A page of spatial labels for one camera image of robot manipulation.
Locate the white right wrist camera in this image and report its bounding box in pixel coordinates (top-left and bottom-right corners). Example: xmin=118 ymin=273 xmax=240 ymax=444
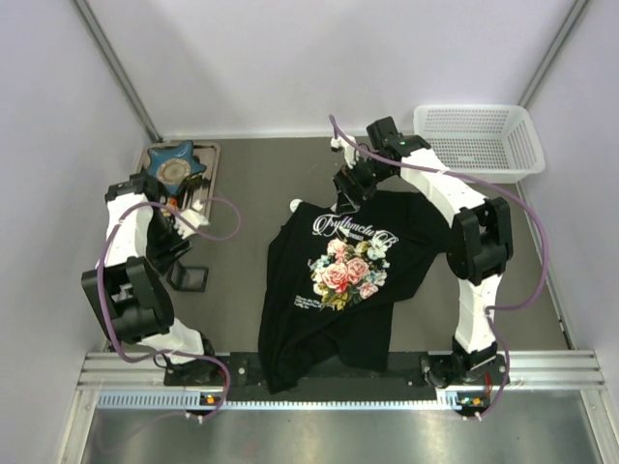
xmin=330 ymin=136 xmax=360 ymax=168

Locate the grey slotted cable duct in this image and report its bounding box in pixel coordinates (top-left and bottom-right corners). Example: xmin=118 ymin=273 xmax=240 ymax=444
xmin=98 ymin=384 xmax=488 ymax=412

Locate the blue star-shaped dish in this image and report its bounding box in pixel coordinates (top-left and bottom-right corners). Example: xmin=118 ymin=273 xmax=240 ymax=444
xmin=145 ymin=140 xmax=207 ymax=196

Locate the black box with pink brooch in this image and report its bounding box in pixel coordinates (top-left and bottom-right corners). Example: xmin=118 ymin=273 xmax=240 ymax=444
xmin=165 ymin=261 xmax=209 ymax=293

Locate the white perforated plastic basket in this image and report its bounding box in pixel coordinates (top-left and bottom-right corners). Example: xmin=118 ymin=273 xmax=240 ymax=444
xmin=413 ymin=104 xmax=545 ymax=184

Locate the aluminium frame rail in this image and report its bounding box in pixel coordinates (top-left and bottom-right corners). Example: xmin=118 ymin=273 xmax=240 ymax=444
xmin=59 ymin=350 xmax=618 ymax=463

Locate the white round brooch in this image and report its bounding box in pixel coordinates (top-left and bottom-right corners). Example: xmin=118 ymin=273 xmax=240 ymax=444
xmin=289 ymin=199 xmax=302 ymax=213

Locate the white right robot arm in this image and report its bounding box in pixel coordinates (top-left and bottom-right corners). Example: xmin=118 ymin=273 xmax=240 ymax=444
xmin=331 ymin=117 xmax=514 ymax=388

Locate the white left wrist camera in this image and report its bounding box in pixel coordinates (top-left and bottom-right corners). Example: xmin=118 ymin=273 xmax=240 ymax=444
xmin=174 ymin=200 xmax=210 ymax=239

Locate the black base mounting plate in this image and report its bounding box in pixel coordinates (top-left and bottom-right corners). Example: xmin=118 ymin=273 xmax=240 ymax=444
xmin=163 ymin=349 xmax=512 ymax=391

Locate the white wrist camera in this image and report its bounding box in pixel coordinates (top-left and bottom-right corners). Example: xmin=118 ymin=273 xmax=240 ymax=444
xmin=174 ymin=200 xmax=210 ymax=239
xmin=330 ymin=136 xmax=360 ymax=168

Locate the black floral t-shirt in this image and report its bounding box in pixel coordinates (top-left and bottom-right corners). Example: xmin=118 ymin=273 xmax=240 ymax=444
xmin=258 ymin=190 xmax=450 ymax=393

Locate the brown rectangular tray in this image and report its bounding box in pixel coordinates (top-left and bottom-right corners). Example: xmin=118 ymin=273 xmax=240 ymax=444
xmin=135 ymin=140 xmax=221 ymax=219

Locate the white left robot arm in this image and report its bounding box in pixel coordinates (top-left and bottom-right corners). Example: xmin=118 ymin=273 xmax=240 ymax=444
xmin=81 ymin=173 xmax=221 ymax=386

